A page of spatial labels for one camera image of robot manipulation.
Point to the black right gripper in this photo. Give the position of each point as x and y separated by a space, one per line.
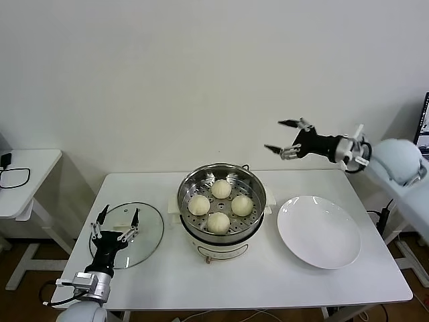
318 144

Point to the white electric cooker base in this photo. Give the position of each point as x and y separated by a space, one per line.
221 250

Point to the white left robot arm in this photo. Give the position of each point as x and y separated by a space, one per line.
83 313

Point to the round glass pot lid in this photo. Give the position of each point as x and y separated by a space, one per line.
147 234

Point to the black power adapter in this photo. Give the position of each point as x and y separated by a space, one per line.
6 160

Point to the stainless steel steamer basket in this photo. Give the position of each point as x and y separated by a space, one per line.
249 224

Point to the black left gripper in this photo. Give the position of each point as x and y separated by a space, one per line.
108 242

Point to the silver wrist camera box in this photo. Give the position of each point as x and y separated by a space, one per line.
85 283
359 131

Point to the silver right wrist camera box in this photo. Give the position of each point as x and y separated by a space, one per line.
359 131

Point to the white round plate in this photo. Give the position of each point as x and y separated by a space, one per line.
318 231

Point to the dark open laptop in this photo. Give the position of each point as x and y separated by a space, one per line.
424 117

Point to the white side table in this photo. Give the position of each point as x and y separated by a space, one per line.
37 167

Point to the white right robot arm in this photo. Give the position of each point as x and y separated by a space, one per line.
399 161

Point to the white steamed baozi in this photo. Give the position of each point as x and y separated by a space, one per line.
218 223
199 205
221 189
242 205

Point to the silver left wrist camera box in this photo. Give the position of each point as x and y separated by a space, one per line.
85 283

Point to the grey furniture foot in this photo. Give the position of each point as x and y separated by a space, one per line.
5 244

